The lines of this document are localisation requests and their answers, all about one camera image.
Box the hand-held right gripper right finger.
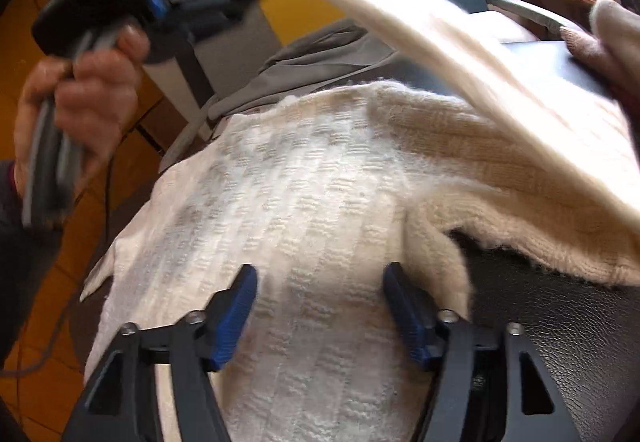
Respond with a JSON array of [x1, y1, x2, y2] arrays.
[[382, 262, 583, 442]]

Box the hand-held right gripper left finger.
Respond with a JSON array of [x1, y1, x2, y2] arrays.
[[62, 264, 258, 442]]

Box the cream knitted sweater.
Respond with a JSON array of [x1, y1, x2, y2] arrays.
[[80, 0, 640, 442]]

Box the person's left hand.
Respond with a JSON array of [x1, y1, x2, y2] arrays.
[[14, 27, 151, 203]]

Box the grey cloth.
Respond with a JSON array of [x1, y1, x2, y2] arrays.
[[160, 19, 401, 173]]

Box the beige knit garment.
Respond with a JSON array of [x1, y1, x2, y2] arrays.
[[560, 0, 640, 93]]

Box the black cable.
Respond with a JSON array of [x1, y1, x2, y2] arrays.
[[0, 157, 116, 378]]

